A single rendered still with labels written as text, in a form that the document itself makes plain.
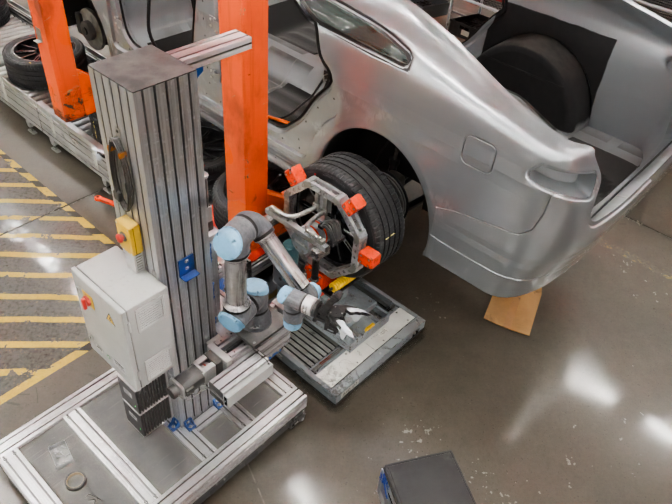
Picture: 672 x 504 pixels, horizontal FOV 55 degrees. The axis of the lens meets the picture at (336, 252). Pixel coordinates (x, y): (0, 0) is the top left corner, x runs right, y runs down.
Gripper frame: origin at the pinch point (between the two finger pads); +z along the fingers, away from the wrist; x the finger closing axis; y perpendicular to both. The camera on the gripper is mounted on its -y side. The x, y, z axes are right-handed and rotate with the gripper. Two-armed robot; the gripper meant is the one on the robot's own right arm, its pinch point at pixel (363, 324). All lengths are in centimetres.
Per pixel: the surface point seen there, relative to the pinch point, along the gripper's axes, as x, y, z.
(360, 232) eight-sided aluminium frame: -79, 15, -36
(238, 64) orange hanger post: -69, -53, -106
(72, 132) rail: -146, 69, -298
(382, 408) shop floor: -73, 115, -1
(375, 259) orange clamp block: -79, 26, -25
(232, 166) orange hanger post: -79, 5, -112
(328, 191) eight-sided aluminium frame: -82, 1, -57
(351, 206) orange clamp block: -77, 1, -42
